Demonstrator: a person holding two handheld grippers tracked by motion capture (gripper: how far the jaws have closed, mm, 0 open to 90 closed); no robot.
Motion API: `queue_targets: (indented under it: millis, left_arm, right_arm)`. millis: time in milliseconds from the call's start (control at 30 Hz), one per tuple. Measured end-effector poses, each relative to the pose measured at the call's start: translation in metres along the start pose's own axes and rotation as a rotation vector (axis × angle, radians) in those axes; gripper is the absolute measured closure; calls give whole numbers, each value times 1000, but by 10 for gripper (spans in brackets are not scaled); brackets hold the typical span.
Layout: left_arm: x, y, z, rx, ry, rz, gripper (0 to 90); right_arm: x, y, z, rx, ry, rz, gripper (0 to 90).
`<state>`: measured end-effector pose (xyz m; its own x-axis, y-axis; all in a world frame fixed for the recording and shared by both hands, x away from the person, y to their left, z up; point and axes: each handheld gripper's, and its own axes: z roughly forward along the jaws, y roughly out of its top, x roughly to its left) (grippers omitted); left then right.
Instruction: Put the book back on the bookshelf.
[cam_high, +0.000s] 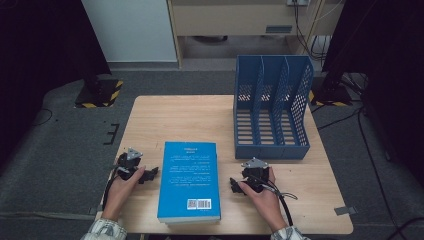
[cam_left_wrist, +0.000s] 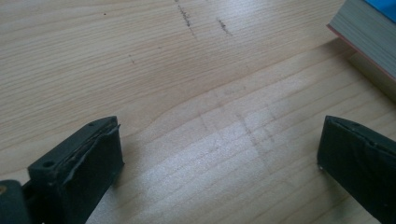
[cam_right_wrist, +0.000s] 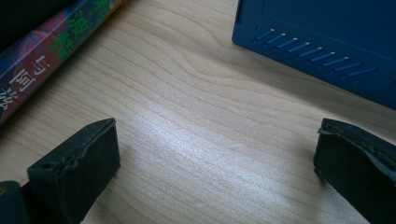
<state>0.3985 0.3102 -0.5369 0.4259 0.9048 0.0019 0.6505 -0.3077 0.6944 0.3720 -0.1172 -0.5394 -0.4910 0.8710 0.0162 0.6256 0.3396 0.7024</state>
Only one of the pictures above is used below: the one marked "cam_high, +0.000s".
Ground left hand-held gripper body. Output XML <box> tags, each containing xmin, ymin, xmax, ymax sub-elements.
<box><xmin>112</xmin><ymin>147</ymin><xmax>145</xmax><ymax>183</ymax></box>

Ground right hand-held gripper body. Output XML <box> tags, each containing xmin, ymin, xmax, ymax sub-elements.
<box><xmin>240</xmin><ymin>157</ymin><xmax>271</xmax><ymax>194</ymax></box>

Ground blue file rack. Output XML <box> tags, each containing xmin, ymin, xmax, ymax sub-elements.
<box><xmin>233</xmin><ymin>54</ymin><xmax>315</xmax><ymax>160</ymax></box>

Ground bright blue book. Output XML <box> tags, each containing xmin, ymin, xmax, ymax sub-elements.
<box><xmin>156</xmin><ymin>141</ymin><xmax>222</xmax><ymax>225</ymax></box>

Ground person's right hand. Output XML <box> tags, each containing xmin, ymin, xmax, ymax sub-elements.
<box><xmin>237</xmin><ymin>166</ymin><xmax>290</xmax><ymax>233</ymax></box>

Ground person's left hand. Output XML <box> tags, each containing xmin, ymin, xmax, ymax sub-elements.
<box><xmin>101</xmin><ymin>166</ymin><xmax>147</xmax><ymax>221</ymax></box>

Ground black stand with striped base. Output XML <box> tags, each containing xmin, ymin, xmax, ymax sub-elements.
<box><xmin>308</xmin><ymin>71</ymin><xmax>353</xmax><ymax>108</ymax></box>
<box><xmin>74</xmin><ymin>74</ymin><xmax>124</xmax><ymax>109</ymax></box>

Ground black curtain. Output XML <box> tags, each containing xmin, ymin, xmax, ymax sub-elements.
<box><xmin>0</xmin><ymin>0</ymin><xmax>113</xmax><ymax>168</ymax></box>
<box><xmin>321</xmin><ymin>0</ymin><xmax>424</xmax><ymax>188</ymax></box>

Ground white panel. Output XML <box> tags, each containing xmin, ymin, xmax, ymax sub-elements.
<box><xmin>81</xmin><ymin>0</ymin><xmax>178</xmax><ymax>63</ymax></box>

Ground beige wooden desk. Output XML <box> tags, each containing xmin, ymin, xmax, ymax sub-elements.
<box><xmin>166</xmin><ymin>0</ymin><xmax>346</xmax><ymax>70</ymax></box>

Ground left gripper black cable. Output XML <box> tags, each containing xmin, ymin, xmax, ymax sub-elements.
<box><xmin>101</xmin><ymin>166</ymin><xmax>121</xmax><ymax>211</ymax></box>

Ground thin black floor cable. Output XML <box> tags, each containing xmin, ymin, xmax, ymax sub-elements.
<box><xmin>31</xmin><ymin>108</ymin><xmax>54</xmax><ymax>127</ymax></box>

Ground long black floor cable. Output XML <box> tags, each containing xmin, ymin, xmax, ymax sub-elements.
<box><xmin>357</xmin><ymin>106</ymin><xmax>401</xmax><ymax>234</ymax></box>

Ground black hanging cables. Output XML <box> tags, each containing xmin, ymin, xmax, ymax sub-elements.
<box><xmin>292</xmin><ymin>0</ymin><xmax>331</xmax><ymax>62</ymax></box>

